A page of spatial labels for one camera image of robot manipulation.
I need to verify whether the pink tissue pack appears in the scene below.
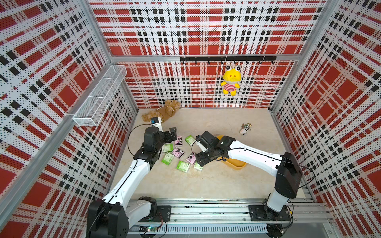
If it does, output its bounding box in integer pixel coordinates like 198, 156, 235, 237
174, 136, 183, 147
186, 153, 196, 165
171, 148, 185, 159

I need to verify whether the green tissue pack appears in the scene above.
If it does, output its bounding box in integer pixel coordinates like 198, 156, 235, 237
185, 135, 196, 146
193, 162, 203, 171
162, 143, 175, 153
161, 153, 175, 166
176, 161, 191, 173

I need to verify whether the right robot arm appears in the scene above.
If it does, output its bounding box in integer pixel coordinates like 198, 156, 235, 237
195, 131, 303, 221

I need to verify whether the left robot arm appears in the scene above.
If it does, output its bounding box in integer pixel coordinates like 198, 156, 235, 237
85, 126, 177, 238

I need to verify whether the yellow plastic storage box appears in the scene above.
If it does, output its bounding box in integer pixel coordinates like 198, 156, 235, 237
215, 135, 248, 171

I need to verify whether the brown teddy bear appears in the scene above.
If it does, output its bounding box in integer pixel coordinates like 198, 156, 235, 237
141, 100, 181, 123

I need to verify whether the yellow frog plush toy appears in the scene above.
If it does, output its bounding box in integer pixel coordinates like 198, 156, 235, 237
221, 65, 242, 96

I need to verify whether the green circuit board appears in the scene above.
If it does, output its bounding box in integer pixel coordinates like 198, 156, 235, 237
139, 226, 160, 234

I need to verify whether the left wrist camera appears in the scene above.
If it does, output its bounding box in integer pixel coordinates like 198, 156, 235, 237
150, 117, 163, 132

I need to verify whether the small keychain toy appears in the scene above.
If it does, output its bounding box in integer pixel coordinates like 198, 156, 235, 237
239, 123, 252, 135

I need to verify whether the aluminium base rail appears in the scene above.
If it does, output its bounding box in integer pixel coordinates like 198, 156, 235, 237
127, 198, 339, 238

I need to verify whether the white wire mesh shelf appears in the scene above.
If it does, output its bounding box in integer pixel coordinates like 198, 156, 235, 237
73, 65, 127, 127

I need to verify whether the black hook rail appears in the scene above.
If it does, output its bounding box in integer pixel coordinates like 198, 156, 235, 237
180, 56, 277, 63

